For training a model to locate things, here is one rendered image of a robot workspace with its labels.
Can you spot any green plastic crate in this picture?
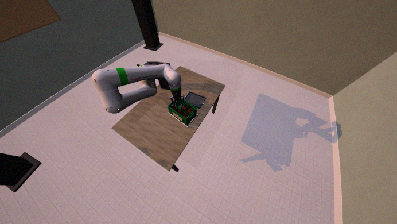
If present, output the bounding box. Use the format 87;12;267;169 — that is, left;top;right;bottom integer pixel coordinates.
168;99;197;126

